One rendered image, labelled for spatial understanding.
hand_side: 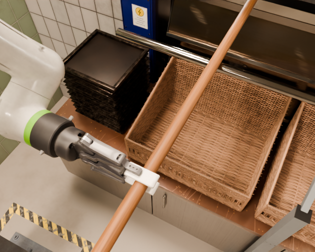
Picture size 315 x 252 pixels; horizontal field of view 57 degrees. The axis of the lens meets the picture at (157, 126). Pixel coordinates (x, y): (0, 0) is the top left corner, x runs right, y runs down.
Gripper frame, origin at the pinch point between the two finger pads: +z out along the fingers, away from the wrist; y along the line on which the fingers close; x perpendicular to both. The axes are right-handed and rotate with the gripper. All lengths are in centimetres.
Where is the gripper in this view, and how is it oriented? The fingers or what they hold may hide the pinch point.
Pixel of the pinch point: (142, 178)
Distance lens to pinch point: 62.3
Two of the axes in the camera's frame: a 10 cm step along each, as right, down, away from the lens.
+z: 8.9, 3.8, -2.6
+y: 0.0, 5.7, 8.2
